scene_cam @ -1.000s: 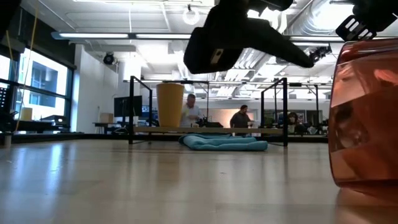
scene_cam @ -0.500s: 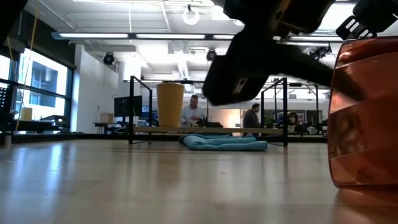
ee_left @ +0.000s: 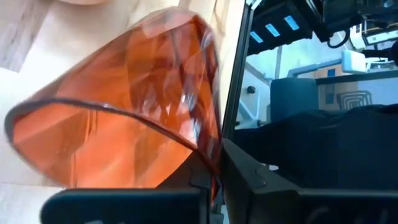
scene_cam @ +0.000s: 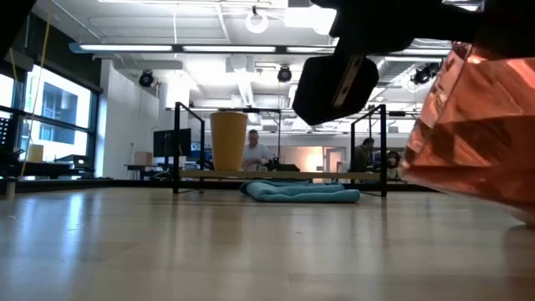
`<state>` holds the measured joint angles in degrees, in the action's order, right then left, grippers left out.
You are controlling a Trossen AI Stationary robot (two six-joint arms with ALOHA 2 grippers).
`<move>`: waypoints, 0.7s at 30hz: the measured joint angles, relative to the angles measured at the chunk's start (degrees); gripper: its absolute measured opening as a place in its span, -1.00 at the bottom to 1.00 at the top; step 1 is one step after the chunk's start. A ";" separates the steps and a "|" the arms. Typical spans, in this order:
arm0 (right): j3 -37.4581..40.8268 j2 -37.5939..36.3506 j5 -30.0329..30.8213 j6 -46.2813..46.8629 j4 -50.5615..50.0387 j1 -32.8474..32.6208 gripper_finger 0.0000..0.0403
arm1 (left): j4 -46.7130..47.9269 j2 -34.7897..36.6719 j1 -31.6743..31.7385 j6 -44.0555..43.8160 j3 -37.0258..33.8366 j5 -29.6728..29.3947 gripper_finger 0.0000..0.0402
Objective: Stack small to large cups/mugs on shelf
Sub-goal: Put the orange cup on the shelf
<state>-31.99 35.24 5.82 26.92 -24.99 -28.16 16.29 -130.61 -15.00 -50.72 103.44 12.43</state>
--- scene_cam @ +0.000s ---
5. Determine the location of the black computer monitor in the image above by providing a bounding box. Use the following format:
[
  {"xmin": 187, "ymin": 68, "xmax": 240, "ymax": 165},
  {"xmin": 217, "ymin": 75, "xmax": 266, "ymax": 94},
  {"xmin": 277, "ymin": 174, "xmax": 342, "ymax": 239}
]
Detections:
[{"xmin": 152, "ymin": 128, "xmax": 193, "ymax": 159}]

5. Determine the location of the wooden shelf with black frame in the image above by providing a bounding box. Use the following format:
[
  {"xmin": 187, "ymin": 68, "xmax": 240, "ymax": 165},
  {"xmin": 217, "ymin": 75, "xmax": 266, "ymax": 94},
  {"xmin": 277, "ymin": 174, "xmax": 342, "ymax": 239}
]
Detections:
[{"xmin": 172, "ymin": 101, "xmax": 389, "ymax": 198}]

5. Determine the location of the pale yellow box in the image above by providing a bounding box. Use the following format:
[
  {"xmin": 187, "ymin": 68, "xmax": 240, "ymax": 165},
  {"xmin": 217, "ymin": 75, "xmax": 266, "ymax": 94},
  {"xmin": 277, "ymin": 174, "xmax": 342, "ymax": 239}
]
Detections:
[{"xmin": 27, "ymin": 144, "xmax": 45, "ymax": 163}]

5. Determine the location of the silver ventilation duct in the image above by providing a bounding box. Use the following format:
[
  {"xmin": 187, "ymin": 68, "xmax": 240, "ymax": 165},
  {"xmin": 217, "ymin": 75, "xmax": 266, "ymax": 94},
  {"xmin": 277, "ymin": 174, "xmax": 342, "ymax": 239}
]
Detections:
[{"xmin": 377, "ymin": 57, "xmax": 419, "ymax": 85}]

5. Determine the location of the person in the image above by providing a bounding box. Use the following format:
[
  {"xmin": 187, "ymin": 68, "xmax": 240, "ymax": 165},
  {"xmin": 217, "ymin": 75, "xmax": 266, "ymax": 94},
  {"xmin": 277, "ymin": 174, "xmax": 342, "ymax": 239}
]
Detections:
[
  {"xmin": 352, "ymin": 136, "xmax": 377, "ymax": 173},
  {"xmin": 242, "ymin": 128, "xmax": 273, "ymax": 172},
  {"xmin": 385, "ymin": 150, "xmax": 403, "ymax": 181}
]

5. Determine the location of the faceted translucent red cup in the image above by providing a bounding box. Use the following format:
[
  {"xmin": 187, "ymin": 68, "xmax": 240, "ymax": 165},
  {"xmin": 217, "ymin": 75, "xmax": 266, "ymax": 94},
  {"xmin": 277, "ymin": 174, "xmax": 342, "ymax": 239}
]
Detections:
[{"xmin": 399, "ymin": 41, "xmax": 535, "ymax": 229}]

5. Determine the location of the dark desk by window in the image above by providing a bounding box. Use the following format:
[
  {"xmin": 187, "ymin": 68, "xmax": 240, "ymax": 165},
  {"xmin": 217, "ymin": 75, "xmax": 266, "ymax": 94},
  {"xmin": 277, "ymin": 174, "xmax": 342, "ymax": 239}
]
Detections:
[{"xmin": 0, "ymin": 154, "xmax": 96, "ymax": 181}]

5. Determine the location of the black perforated equipment stand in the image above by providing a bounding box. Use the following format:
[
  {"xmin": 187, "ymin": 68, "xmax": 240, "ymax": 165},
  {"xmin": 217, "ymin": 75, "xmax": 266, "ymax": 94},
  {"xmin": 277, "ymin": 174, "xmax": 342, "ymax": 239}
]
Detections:
[{"xmin": 0, "ymin": 102, "xmax": 26, "ymax": 181}]

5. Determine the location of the tall mustard yellow cup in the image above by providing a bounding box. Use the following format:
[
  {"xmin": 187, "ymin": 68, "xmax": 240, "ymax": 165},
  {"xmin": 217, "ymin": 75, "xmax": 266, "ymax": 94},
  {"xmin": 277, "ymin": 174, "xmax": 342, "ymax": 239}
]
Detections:
[{"xmin": 209, "ymin": 110, "xmax": 249, "ymax": 172}]

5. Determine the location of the long ceiling light strip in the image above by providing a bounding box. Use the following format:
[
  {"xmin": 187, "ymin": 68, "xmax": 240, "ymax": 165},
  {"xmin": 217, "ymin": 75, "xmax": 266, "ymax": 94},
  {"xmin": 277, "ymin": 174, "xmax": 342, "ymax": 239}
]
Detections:
[{"xmin": 69, "ymin": 41, "xmax": 340, "ymax": 55}]

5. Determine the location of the cardboard box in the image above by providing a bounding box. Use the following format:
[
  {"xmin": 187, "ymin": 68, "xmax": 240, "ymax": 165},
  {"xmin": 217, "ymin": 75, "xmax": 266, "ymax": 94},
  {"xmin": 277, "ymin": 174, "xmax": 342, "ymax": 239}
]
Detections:
[{"xmin": 133, "ymin": 150, "xmax": 154, "ymax": 166}]

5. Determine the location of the yellow cable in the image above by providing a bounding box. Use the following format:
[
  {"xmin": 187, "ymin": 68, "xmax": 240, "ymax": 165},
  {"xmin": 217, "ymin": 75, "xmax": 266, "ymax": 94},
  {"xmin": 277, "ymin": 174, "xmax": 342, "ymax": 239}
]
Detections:
[{"xmin": 8, "ymin": 0, "xmax": 54, "ymax": 179}]

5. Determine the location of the white ring ceiling lamp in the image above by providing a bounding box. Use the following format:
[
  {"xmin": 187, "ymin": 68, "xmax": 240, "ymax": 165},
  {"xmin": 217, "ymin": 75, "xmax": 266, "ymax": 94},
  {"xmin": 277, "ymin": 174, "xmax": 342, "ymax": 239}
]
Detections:
[{"xmin": 244, "ymin": 4, "xmax": 270, "ymax": 35}]

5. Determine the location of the folded teal cloth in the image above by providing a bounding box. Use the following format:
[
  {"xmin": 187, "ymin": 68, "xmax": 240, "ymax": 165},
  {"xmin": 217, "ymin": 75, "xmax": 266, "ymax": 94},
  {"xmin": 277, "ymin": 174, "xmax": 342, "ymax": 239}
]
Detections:
[{"xmin": 240, "ymin": 179, "xmax": 362, "ymax": 205}]

